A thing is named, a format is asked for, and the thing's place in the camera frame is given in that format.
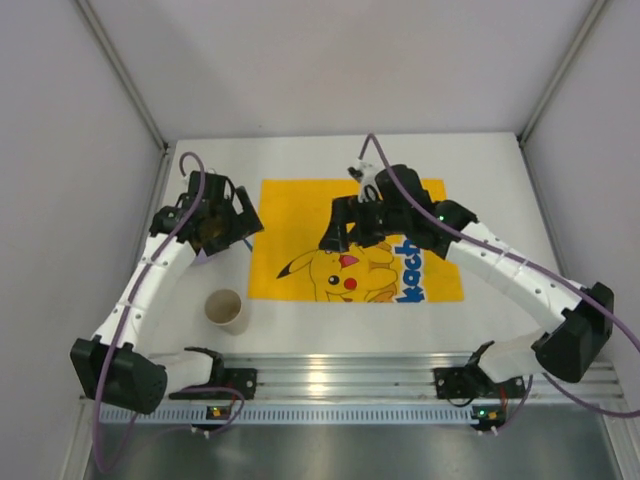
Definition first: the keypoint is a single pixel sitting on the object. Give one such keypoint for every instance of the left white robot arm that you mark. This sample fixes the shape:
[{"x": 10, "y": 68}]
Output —
[{"x": 114, "y": 366}]

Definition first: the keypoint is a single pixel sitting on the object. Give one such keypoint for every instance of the right aluminium frame post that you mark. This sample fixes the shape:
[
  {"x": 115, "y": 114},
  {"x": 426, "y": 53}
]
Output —
[{"x": 578, "y": 40}]

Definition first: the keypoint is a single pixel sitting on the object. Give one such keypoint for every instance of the perforated cable duct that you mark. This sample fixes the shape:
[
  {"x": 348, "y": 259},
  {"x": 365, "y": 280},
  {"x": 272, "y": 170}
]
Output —
[{"x": 323, "y": 414}]

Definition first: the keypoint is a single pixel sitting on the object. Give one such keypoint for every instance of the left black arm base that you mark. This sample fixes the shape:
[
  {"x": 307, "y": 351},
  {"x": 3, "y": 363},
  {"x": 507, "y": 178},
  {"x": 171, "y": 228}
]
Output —
[{"x": 199, "y": 373}]

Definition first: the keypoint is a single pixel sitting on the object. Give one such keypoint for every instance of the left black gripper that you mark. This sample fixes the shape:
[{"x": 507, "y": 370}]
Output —
[{"x": 240, "y": 220}]

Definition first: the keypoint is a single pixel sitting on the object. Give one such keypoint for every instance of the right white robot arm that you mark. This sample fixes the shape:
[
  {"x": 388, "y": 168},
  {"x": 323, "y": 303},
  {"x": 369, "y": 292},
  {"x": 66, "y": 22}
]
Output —
[{"x": 571, "y": 318}]

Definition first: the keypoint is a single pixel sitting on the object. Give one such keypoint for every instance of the beige paper cup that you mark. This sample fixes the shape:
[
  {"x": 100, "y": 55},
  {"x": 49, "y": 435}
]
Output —
[{"x": 224, "y": 309}]

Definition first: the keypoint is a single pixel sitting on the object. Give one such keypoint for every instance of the left aluminium frame post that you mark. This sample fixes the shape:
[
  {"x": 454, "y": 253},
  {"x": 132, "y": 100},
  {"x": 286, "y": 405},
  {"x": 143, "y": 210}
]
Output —
[{"x": 111, "y": 54}]

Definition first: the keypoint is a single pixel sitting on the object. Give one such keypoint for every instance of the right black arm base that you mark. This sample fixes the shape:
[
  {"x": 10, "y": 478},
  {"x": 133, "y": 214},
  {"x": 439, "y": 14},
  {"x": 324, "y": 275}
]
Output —
[{"x": 461, "y": 385}]

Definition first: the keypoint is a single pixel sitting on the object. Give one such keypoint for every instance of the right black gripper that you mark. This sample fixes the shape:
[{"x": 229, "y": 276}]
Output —
[{"x": 350, "y": 220}]

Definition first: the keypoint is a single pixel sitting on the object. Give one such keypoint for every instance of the yellow Pikachu placemat cloth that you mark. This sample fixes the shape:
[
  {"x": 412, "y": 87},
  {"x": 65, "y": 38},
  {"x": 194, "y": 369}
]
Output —
[{"x": 287, "y": 264}]

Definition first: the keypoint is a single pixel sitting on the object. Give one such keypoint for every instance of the aluminium frame post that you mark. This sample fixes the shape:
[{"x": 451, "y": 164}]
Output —
[
  {"x": 578, "y": 40},
  {"x": 111, "y": 54}
]

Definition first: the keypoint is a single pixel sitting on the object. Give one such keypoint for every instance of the aluminium front rail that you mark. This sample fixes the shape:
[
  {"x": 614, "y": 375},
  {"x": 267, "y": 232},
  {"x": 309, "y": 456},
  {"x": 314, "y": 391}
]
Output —
[{"x": 378, "y": 378}]

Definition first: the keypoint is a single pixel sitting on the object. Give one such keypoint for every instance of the lilac plastic plate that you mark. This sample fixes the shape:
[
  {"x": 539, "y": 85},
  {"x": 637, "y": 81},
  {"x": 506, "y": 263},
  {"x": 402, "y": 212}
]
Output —
[{"x": 201, "y": 258}]

